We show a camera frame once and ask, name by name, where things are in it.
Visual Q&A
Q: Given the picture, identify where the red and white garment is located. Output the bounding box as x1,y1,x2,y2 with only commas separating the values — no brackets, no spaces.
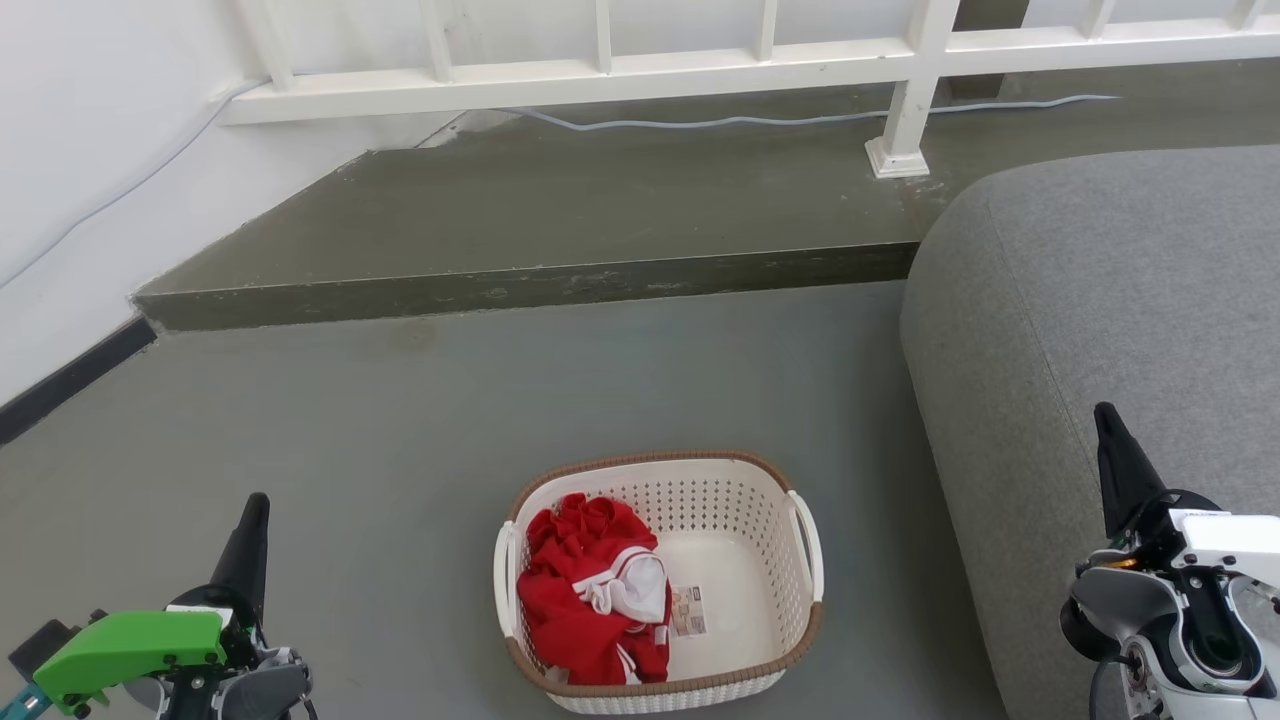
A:
516,492,674,688

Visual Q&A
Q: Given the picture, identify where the white wooden railing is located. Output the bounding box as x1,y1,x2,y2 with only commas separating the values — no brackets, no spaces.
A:
218,0,1280,180

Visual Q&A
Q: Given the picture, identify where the white plastic laundry basket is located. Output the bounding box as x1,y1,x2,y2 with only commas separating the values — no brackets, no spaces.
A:
493,450,827,716

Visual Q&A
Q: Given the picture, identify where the paper label sticker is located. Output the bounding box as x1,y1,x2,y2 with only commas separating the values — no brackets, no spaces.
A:
669,585,709,640

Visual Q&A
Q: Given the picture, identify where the black baseboard strip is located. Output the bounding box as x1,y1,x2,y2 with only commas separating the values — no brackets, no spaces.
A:
0,316,160,448

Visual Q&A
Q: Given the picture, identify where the pale blue thin cable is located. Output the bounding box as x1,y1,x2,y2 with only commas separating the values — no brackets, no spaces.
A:
0,78,273,291
498,93,1123,133

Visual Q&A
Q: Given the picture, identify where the grey fabric sofa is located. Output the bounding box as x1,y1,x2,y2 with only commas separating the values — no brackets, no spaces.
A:
899,144,1280,720

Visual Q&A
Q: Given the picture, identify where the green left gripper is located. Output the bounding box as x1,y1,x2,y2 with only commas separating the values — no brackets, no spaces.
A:
33,492,272,716

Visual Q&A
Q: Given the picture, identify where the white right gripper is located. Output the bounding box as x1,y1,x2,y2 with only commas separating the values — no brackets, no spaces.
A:
1093,402,1280,592

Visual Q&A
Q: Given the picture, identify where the teal cable connector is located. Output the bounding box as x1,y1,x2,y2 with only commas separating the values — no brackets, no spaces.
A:
0,683,53,720

